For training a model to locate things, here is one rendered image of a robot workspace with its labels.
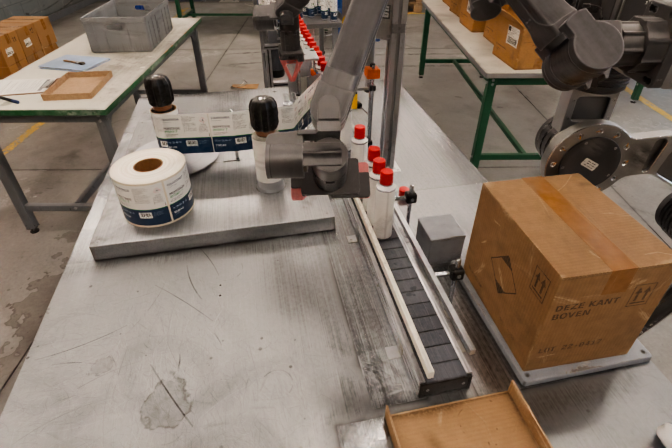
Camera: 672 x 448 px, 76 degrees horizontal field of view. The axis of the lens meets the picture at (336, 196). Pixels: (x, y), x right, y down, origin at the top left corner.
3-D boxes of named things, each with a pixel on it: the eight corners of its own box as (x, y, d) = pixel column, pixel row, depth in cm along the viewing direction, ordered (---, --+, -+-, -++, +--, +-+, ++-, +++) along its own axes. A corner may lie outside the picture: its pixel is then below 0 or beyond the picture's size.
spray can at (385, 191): (370, 229, 121) (374, 166, 109) (388, 227, 122) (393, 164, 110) (375, 241, 117) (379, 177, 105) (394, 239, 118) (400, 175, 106)
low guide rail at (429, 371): (325, 130, 169) (325, 126, 168) (328, 130, 169) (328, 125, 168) (427, 379, 82) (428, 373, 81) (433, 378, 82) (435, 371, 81)
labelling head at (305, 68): (289, 110, 187) (285, 50, 172) (318, 108, 189) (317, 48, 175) (293, 124, 176) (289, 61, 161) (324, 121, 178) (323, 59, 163)
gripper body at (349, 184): (301, 163, 79) (298, 147, 71) (357, 161, 79) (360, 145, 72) (301, 197, 77) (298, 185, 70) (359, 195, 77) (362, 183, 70)
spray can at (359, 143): (348, 180, 142) (349, 123, 130) (363, 179, 143) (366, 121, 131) (351, 189, 138) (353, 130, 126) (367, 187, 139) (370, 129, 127)
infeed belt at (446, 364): (305, 90, 218) (304, 82, 216) (321, 89, 219) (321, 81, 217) (424, 394, 85) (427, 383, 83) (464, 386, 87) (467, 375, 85)
